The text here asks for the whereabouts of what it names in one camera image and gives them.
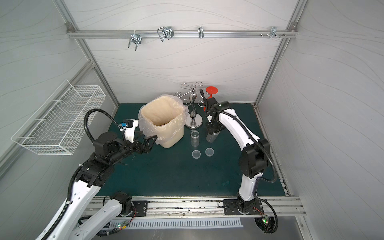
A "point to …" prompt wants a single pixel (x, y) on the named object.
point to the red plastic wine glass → (211, 90)
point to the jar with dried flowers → (195, 138)
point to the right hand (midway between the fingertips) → (215, 129)
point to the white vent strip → (180, 222)
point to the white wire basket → (58, 125)
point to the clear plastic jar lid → (196, 154)
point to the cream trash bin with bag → (163, 116)
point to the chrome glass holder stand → (193, 120)
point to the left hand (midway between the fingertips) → (146, 134)
